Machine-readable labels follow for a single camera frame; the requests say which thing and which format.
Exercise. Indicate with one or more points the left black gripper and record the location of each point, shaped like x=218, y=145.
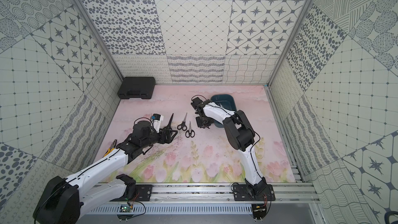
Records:
x=165, y=134

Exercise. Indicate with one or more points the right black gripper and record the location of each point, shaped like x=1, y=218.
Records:
x=200, y=125

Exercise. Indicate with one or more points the small black-handled scissors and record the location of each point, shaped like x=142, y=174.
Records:
x=183, y=126

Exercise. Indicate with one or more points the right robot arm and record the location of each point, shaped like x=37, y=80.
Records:
x=240, y=135

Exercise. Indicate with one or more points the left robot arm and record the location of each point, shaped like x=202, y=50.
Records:
x=66, y=200

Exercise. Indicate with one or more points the teal plastic storage box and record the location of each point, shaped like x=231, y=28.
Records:
x=225, y=101

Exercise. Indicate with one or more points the black plastic tool case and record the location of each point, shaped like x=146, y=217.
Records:
x=136, y=87

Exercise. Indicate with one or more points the yellow black pliers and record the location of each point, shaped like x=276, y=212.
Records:
x=111, y=148

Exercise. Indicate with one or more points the left controller board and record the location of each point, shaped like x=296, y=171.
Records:
x=125, y=213

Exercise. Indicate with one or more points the controller board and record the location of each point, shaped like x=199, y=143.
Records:
x=259, y=212
x=125, y=213

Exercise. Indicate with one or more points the right controller board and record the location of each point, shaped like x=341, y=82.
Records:
x=259, y=212

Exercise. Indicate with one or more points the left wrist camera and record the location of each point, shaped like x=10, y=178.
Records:
x=156, y=120

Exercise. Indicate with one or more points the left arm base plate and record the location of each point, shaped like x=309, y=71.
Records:
x=140, y=192

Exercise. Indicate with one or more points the white slotted cable duct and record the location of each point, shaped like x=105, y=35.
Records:
x=162, y=209

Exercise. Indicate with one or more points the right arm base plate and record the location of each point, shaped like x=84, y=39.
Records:
x=243, y=192

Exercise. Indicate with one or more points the aluminium rail frame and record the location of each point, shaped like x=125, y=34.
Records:
x=222, y=193

